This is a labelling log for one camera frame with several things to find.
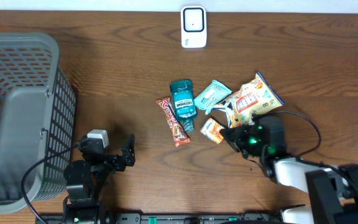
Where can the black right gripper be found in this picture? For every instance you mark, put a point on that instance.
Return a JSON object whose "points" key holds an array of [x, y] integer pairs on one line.
{"points": [[235, 135]]}

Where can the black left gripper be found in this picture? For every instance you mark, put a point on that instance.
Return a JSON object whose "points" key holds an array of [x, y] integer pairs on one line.
{"points": [[127, 155]]}

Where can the yellow snack chip bag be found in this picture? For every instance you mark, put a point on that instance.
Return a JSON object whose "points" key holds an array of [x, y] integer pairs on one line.
{"points": [[254, 97]]}

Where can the small orange tissue packet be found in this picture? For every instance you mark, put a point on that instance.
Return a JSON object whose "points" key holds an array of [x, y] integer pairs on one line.
{"points": [[211, 129]]}

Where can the red chocolate bar wrapper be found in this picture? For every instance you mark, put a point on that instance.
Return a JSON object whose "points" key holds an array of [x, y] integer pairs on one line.
{"points": [[179, 135]]}

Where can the mint green wipes packet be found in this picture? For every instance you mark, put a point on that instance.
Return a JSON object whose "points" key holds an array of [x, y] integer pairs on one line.
{"points": [[211, 95]]}

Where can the teal mouthwash bottle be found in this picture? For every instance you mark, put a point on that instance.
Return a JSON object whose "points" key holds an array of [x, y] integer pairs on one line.
{"points": [[184, 104]]}

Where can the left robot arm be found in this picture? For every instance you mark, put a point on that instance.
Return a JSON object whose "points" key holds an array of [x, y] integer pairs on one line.
{"points": [[86, 178]]}

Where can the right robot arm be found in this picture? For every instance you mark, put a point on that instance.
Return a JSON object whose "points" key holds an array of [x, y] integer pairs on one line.
{"points": [[332, 190]]}

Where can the white barcode scanner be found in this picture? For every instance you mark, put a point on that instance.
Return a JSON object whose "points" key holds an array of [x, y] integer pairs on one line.
{"points": [[193, 27]]}

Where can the grey plastic mesh basket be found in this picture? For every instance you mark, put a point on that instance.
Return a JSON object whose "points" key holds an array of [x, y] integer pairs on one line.
{"points": [[37, 113]]}

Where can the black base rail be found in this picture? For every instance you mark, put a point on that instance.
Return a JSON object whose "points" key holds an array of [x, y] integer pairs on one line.
{"points": [[136, 218]]}

